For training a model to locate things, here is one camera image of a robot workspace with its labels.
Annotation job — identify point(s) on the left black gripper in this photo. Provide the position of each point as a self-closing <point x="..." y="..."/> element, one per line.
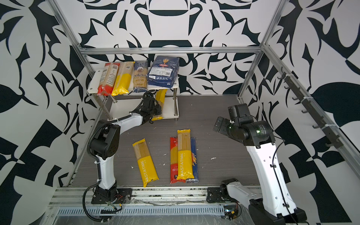
<point x="158" y="108"/>

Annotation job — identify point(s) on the dark blue clear spaghetti pack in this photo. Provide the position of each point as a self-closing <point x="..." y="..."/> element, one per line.
<point x="140" y="76"/>

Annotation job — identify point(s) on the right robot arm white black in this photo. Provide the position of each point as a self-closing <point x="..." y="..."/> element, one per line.
<point x="275" y="206"/>

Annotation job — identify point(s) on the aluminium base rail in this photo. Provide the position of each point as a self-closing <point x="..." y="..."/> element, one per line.
<point x="149" y="201"/>

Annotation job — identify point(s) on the aluminium cage frame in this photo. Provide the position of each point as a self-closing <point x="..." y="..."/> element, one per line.
<point x="348" y="151"/>

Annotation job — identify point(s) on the yellow spaghetti pack small barcode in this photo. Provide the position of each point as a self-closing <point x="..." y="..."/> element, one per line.
<point x="160" y="98"/>

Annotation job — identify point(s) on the white two-tier metal shelf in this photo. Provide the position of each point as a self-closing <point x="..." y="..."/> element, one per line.
<point x="126" y="103"/>

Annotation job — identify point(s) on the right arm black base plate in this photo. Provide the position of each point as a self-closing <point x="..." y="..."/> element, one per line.
<point x="218" y="195"/>

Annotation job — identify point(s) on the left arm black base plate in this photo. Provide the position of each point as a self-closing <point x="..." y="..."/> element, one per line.
<point x="115" y="195"/>

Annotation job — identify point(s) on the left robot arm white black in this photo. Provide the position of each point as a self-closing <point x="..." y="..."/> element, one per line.
<point x="104" y="142"/>

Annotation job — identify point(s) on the dark blue Barilla pasta box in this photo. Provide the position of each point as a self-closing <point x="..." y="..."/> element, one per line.
<point x="163" y="71"/>

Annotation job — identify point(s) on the grey wall hook rack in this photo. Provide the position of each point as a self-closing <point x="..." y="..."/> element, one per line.
<point x="313" y="109"/>

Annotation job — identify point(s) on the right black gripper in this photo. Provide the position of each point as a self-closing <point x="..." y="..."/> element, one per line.
<point x="222" y="129"/>

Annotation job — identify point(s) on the red spaghetti pack white label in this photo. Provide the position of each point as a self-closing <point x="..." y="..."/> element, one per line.
<point x="108" y="78"/>

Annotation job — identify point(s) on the yellow Pastatime spaghetti pack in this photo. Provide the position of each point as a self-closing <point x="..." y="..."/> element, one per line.
<point x="145" y="162"/>
<point x="185" y="170"/>

